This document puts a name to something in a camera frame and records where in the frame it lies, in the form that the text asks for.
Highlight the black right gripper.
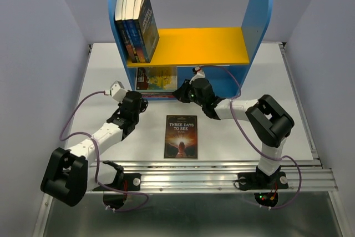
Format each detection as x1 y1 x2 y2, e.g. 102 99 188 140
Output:
172 78 205 107

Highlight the Huckleberry Finn paperback book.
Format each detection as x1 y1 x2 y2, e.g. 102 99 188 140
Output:
135 67 178 92

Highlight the Three Days to See book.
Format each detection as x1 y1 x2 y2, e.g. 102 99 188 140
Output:
164 115 198 159

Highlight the Nineteen Eighty-Four book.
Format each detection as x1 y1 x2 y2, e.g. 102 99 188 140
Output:
138 0 159 63

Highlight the dark orange cover book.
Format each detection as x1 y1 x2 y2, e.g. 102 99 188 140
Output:
136 89 175 94

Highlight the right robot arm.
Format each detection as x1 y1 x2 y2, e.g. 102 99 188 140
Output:
173 78 295 187

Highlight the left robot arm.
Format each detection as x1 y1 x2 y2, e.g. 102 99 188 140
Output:
40 89 148 206

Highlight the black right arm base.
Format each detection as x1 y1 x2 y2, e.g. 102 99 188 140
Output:
234 172 289 191

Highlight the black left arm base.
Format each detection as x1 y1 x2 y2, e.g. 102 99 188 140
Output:
103 160 139 209

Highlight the pink spine Roald Dahl book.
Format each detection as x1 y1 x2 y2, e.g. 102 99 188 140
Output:
142 93 176 100

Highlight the blue and yellow bookshelf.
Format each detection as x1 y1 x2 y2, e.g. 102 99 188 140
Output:
107 0 273 98

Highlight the upright book on shelf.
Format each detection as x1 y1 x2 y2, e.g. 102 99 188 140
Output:
122 0 140 63
115 0 133 60

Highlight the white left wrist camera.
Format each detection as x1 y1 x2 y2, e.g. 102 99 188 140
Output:
104 80 128 103

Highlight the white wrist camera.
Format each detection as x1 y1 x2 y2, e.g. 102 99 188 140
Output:
104 80 128 103
191 66 206 81

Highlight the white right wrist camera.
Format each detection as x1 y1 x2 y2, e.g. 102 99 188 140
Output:
191 66 206 81

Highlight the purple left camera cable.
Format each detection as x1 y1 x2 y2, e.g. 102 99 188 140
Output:
59 90 150 213

